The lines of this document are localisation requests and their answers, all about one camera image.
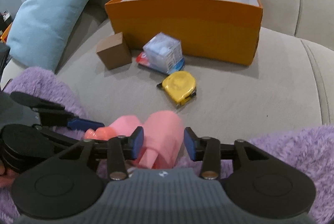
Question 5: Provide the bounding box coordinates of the person's left hand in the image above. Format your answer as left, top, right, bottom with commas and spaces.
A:
0, 163, 20, 188

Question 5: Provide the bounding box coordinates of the beige sofa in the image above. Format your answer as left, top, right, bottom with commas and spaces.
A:
0, 0, 334, 136

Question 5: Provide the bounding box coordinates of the light blue pillow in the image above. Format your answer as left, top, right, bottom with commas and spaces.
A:
6, 0, 105, 72

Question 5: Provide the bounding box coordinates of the clear plastic cube box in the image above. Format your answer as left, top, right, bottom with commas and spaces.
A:
143, 32, 182, 75

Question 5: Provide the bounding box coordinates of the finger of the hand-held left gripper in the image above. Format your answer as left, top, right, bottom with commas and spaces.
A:
33, 124, 90, 147
10, 92, 105, 131

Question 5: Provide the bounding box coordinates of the small brown cardboard box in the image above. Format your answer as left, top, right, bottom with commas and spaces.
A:
96, 32, 132, 70

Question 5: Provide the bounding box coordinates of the pink cup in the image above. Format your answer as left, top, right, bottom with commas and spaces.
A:
138, 110, 183, 170

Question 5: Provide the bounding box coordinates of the orange cardboard box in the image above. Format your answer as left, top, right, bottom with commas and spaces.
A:
105, 0, 263, 66

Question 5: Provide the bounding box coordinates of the red and blue packet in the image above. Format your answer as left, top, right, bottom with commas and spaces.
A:
136, 51, 186, 75

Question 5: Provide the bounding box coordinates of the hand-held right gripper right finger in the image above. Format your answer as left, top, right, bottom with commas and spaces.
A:
183, 127, 272, 180

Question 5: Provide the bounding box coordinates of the pink spray bottle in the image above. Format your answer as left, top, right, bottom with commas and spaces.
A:
86, 115, 144, 141

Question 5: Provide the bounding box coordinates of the yellow tape measure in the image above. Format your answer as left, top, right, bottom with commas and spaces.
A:
157, 71, 197, 107

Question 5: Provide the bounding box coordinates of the purple fluffy blanket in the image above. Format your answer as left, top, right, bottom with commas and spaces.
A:
0, 66, 334, 224

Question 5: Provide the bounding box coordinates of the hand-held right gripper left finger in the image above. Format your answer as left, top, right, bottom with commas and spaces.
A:
59, 126, 145, 181

